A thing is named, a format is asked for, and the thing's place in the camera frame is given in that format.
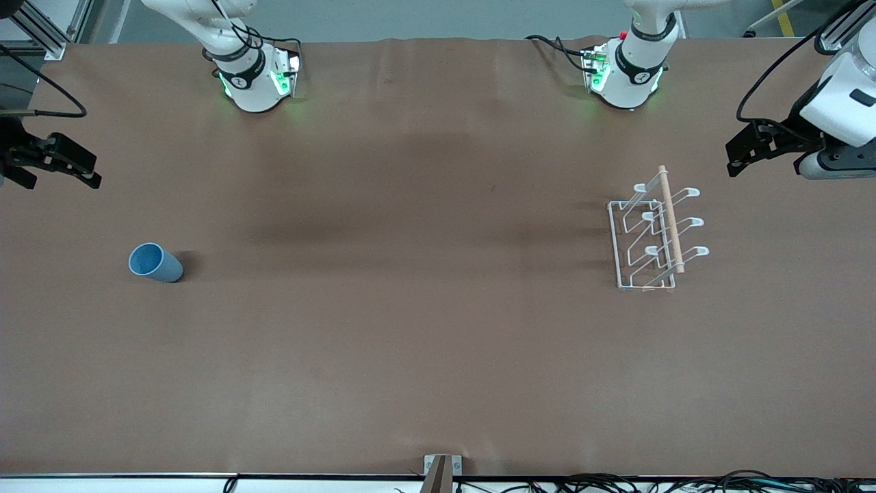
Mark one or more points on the light blue plastic cup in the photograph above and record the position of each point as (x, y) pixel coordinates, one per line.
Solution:
(156, 263)

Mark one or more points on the brown camera post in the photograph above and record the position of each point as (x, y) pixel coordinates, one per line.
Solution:
(438, 479)

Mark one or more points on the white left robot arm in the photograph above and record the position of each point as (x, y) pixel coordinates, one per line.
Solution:
(633, 68)

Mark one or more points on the aluminium frame profile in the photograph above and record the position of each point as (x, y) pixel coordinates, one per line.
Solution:
(48, 31)
(836, 31)

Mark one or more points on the thin white tube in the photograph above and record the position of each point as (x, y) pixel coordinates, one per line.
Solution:
(770, 19)

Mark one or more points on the grey metal bracket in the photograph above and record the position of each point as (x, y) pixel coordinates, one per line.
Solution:
(430, 464)

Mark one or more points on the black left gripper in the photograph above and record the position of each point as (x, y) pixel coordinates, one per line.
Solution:
(794, 135)

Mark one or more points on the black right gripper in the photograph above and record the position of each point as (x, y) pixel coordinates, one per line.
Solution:
(15, 149)

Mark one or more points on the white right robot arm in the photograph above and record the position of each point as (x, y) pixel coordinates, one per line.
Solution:
(246, 89)

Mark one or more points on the brown table cover sheet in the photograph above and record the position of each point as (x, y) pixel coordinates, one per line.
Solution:
(410, 308)

